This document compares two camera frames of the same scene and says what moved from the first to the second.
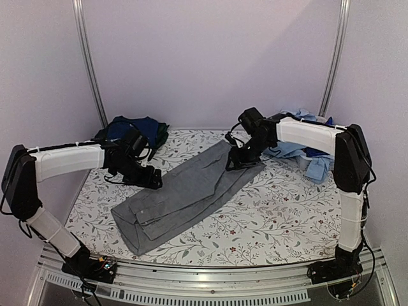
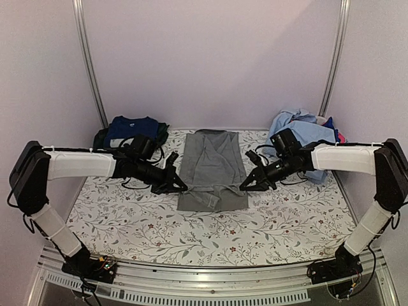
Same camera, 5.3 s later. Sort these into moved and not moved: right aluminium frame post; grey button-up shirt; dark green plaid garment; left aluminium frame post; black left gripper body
Moved: grey button-up shirt; black left gripper body
Not moved: left aluminium frame post; dark green plaid garment; right aluminium frame post
